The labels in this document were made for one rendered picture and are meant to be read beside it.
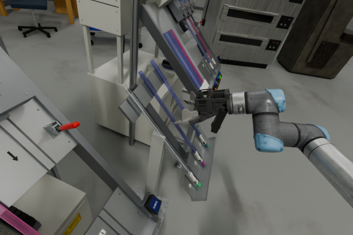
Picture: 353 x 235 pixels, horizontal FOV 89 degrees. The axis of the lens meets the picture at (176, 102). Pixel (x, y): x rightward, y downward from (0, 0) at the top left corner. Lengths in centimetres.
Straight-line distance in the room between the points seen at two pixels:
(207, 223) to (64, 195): 101
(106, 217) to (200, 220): 103
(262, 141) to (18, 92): 61
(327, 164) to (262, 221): 123
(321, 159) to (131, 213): 56
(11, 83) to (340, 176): 75
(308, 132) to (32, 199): 100
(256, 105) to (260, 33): 329
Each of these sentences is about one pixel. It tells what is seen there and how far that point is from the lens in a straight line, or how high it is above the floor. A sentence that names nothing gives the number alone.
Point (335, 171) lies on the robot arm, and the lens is 59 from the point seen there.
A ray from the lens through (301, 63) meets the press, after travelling 461.
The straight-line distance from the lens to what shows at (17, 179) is 53.
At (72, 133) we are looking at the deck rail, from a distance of 56.
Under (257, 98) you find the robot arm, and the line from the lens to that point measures 60.
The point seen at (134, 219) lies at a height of 77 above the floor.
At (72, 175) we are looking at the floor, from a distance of 171.
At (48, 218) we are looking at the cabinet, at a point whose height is 62.
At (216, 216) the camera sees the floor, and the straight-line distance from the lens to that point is 162.
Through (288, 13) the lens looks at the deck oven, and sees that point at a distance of 399.
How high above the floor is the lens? 142
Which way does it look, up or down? 37 degrees down
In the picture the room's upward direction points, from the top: 12 degrees clockwise
